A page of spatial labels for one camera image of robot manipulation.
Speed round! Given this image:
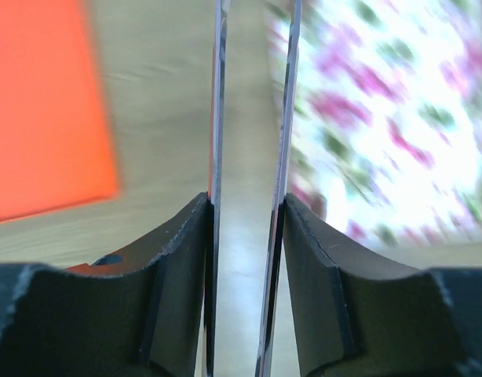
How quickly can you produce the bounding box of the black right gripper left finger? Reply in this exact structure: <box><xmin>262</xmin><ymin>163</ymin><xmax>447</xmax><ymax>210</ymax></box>
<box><xmin>0</xmin><ymin>193</ymin><xmax>209</xmax><ymax>376</ymax></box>

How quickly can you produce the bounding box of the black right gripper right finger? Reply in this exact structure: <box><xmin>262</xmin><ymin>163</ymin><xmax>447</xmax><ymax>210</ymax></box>
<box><xmin>283</xmin><ymin>194</ymin><xmax>482</xmax><ymax>376</ymax></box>

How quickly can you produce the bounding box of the orange flat tray lid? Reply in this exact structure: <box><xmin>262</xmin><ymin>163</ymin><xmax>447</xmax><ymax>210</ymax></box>
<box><xmin>0</xmin><ymin>1</ymin><xmax>120</xmax><ymax>222</ymax></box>

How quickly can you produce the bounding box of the floral patterned tray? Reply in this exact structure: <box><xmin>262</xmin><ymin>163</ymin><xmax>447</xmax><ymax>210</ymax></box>
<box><xmin>288</xmin><ymin>1</ymin><xmax>482</xmax><ymax>250</ymax></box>

